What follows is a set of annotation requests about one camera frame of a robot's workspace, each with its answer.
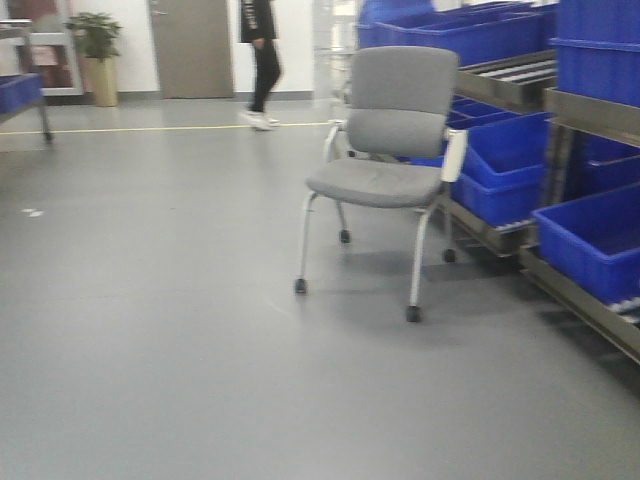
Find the steel shelf rack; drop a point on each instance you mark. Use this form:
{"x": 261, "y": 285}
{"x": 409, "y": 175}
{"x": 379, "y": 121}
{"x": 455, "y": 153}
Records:
{"x": 522, "y": 84}

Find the grey office chair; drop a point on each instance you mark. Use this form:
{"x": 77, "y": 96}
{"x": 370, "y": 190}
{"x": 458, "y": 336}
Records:
{"x": 395, "y": 149}

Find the blue bin behind chair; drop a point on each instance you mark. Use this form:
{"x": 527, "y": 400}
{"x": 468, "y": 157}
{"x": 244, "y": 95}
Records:
{"x": 501, "y": 177}

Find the walking person in black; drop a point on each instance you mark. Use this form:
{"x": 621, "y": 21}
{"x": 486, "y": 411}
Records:
{"x": 258, "y": 30}

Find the brown door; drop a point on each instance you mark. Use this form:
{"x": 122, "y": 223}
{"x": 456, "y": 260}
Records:
{"x": 192, "y": 48}

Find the blue bin near right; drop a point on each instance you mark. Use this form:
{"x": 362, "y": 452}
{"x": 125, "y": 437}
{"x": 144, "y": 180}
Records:
{"x": 594, "y": 241}

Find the potted green plant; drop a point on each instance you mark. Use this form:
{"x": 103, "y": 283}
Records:
{"x": 95, "y": 36}

